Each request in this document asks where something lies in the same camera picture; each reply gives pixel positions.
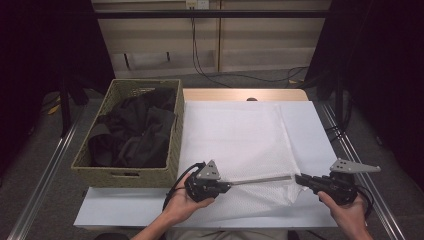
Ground black metal stand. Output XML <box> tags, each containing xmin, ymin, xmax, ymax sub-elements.
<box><xmin>58</xmin><ymin>76</ymin><xmax>89</xmax><ymax>138</ymax></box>
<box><xmin>333</xmin><ymin>0</ymin><xmax>351</xmax><ymax>131</ymax></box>

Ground person's left hand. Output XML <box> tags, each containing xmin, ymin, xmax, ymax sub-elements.
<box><xmin>162</xmin><ymin>172</ymin><xmax>216</xmax><ymax>225</ymax></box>

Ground small yellow object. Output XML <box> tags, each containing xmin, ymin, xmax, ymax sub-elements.
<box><xmin>46</xmin><ymin>94</ymin><xmax>63</xmax><ymax>116</ymax></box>

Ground hand-held gripper cable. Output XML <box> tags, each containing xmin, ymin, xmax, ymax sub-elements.
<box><xmin>356</xmin><ymin>185</ymin><xmax>374</xmax><ymax>219</ymax></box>
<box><xmin>162</xmin><ymin>161</ymin><xmax>207</xmax><ymax>212</ymax></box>

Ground black floor cable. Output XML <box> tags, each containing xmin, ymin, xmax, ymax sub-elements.
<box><xmin>324</xmin><ymin>123</ymin><xmax>351</xmax><ymax>144</ymax></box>

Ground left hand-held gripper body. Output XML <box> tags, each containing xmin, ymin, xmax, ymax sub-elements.
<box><xmin>184</xmin><ymin>159</ymin><xmax>221</xmax><ymax>203</ymax></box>

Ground white power outlet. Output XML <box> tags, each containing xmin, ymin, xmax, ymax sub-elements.
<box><xmin>185</xmin><ymin>0</ymin><xmax>210</xmax><ymax>10</ymax></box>

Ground right hand-held gripper cable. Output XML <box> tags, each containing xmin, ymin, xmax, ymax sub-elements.
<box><xmin>356</xmin><ymin>185</ymin><xmax>374</xmax><ymax>219</ymax></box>

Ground black garment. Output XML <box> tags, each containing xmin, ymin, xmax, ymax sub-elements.
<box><xmin>87</xmin><ymin>87</ymin><xmax>178</xmax><ymax>169</ymax></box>

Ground white mesh laundry bag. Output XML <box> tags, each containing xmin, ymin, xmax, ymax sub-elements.
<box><xmin>176</xmin><ymin>101</ymin><xmax>309</xmax><ymax>224</ymax></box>

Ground metal floor rail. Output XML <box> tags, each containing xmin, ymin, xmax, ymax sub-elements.
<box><xmin>6</xmin><ymin>106</ymin><xmax>84</xmax><ymax>240</ymax></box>
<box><xmin>319</xmin><ymin>103</ymin><xmax>406</xmax><ymax>240</ymax></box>

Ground person's right hand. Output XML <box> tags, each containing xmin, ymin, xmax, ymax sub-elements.
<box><xmin>317</xmin><ymin>190</ymin><xmax>369</xmax><ymax>232</ymax></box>

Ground white table mat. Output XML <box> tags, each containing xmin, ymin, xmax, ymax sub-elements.
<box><xmin>73</xmin><ymin>100</ymin><xmax>338</xmax><ymax>230</ymax></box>

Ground person's beige pants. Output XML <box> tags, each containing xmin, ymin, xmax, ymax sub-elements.
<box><xmin>164</xmin><ymin>228</ymin><xmax>288</xmax><ymax>240</ymax></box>

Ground green woven basket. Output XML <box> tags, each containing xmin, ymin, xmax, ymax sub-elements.
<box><xmin>70</xmin><ymin>78</ymin><xmax>185</xmax><ymax>189</ymax></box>

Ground black wall cable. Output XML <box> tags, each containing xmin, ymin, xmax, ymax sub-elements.
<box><xmin>190</xmin><ymin>6</ymin><xmax>309</xmax><ymax>88</ymax></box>

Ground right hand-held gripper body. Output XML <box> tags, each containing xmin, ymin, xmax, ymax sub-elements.
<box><xmin>312</xmin><ymin>158</ymin><xmax>382</xmax><ymax>206</ymax></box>

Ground left hand-held gripper cable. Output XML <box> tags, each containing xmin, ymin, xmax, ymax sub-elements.
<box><xmin>162</xmin><ymin>161</ymin><xmax>207</xmax><ymax>212</ymax></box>

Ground black curtain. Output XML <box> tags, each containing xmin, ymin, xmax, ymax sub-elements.
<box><xmin>0</xmin><ymin>0</ymin><xmax>114</xmax><ymax>174</ymax></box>
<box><xmin>304</xmin><ymin>0</ymin><xmax>424</xmax><ymax>191</ymax></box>

